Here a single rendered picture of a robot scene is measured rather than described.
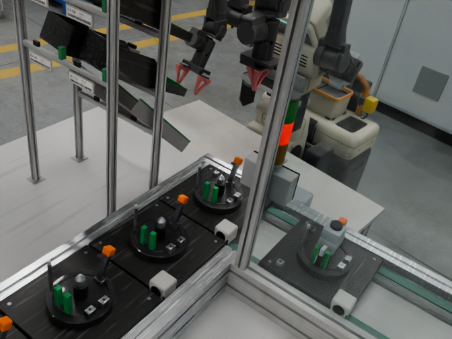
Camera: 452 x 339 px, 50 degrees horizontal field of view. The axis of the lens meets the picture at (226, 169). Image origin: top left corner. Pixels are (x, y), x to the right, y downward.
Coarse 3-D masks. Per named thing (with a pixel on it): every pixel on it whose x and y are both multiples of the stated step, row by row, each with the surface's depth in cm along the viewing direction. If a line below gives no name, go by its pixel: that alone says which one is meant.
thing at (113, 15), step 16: (16, 0) 117; (112, 0) 99; (16, 16) 121; (112, 16) 101; (160, 16) 115; (16, 32) 123; (112, 32) 102; (160, 32) 117; (112, 48) 105; (160, 48) 120; (112, 64) 107; (160, 64) 122; (112, 80) 109; (160, 80) 124; (32, 96) 133; (112, 96) 111; (160, 96) 126; (32, 112) 136; (80, 112) 152; (112, 112) 114; (160, 112) 129; (32, 128) 139; (80, 128) 155; (112, 128) 116; (160, 128) 134; (32, 144) 141; (80, 144) 158; (112, 144) 119; (160, 144) 136; (32, 160) 144; (80, 160) 160; (112, 160) 121; (32, 176) 148; (112, 176) 124; (112, 192) 128; (112, 208) 131
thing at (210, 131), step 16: (176, 112) 196; (192, 112) 198; (208, 112) 200; (176, 128) 186; (192, 128) 188; (208, 128) 190; (224, 128) 191; (240, 128) 193; (192, 144) 179; (208, 144) 180; (224, 144) 182; (240, 144) 184; (256, 144) 185; (224, 160) 173
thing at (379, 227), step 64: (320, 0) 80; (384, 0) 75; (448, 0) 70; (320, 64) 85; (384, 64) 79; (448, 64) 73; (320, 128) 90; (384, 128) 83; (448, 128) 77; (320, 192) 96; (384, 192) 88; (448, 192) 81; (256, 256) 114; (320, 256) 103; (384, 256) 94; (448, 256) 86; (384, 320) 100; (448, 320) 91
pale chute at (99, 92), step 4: (84, 68) 142; (68, 72) 139; (96, 84) 133; (96, 88) 133; (100, 88) 134; (104, 88) 135; (96, 92) 134; (100, 92) 135; (100, 96) 136; (104, 96) 137; (104, 100) 138; (120, 108) 143; (124, 112) 145; (128, 112) 146
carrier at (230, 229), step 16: (192, 176) 144; (208, 176) 145; (224, 176) 146; (176, 192) 137; (192, 192) 138; (208, 192) 132; (224, 192) 136; (240, 192) 138; (192, 208) 132; (208, 208) 131; (224, 208) 131; (240, 208) 135; (208, 224) 128; (224, 224) 126; (240, 224) 130
